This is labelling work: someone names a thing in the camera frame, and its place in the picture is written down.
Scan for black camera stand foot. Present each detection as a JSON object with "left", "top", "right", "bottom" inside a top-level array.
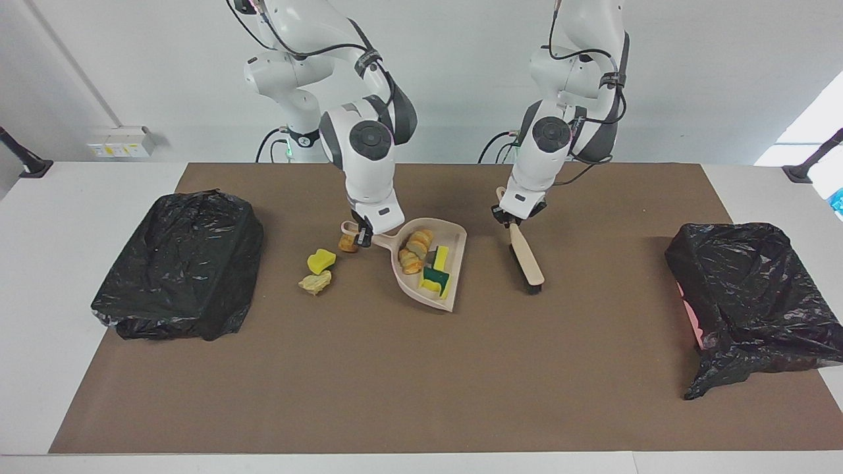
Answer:
[
  {"left": 782, "top": 127, "right": 843, "bottom": 184},
  {"left": 0, "top": 125, "right": 55, "bottom": 178}
]

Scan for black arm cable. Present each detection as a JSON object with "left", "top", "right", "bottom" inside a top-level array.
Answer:
[
  {"left": 548, "top": 0, "right": 628, "bottom": 188},
  {"left": 227, "top": 0, "right": 399, "bottom": 106}
]

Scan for white wall outlet box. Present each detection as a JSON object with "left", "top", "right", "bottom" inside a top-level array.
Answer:
[{"left": 87, "top": 126, "right": 156, "bottom": 159}]

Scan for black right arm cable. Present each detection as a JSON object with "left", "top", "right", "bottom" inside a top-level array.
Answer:
[{"left": 227, "top": 0, "right": 399, "bottom": 106}]

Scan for right black garbage bag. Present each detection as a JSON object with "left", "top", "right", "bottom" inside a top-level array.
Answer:
[{"left": 664, "top": 222, "right": 843, "bottom": 401}]

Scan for pink plastic bin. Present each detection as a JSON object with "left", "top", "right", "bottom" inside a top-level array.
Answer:
[{"left": 677, "top": 282, "right": 704, "bottom": 351}]

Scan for black garbage bag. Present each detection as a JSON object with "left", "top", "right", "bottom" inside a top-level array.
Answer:
[
  {"left": 664, "top": 222, "right": 843, "bottom": 401},
  {"left": 91, "top": 190, "right": 265, "bottom": 342}
]

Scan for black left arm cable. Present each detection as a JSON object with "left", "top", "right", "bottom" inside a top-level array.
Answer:
[{"left": 548, "top": 0, "right": 628, "bottom": 188}]

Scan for beige plastic dustpan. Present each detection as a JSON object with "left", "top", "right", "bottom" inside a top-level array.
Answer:
[{"left": 340, "top": 219, "right": 468, "bottom": 313}]

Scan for green and yellow sponge piece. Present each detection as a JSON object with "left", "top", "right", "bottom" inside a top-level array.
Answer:
[{"left": 420, "top": 267, "right": 450, "bottom": 300}]

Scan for black left base cable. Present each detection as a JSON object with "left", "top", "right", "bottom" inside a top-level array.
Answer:
[{"left": 479, "top": 130, "right": 521, "bottom": 163}]

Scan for large brown table mat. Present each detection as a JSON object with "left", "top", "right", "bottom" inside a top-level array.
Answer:
[{"left": 49, "top": 162, "right": 843, "bottom": 454}]

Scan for orange striped sponge piece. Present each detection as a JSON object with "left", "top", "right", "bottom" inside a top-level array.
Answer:
[{"left": 406, "top": 228, "right": 435, "bottom": 259}]

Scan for beige hand brush black bristles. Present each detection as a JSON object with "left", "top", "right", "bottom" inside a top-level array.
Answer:
[{"left": 495, "top": 186, "right": 545, "bottom": 294}]

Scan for white wall cable conduit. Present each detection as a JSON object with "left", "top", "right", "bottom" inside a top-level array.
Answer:
[{"left": 25, "top": 0, "right": 126, "bottom": 129}]

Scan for left black garbage bag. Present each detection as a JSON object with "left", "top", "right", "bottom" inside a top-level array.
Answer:
[{"left": 91, "top": 190, "right": 265, "bottom": 342}]

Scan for pale sponge scrap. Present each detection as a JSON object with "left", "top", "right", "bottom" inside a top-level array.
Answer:
[{"left": 298, "top": 270, "right": 333, "bottom": 296}]

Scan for black base cable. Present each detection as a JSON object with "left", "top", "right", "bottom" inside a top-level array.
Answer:
[
  {"left": 256, "top": 127, "right": 292, "bottom": 163},
  {"left": 479, "top": 130, "right": 521, "bottom": 163}
]

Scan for black right base cable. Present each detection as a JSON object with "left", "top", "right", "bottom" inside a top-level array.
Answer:
[{"left": 256, "top": 127, "right": 292, "bottom": 163}]

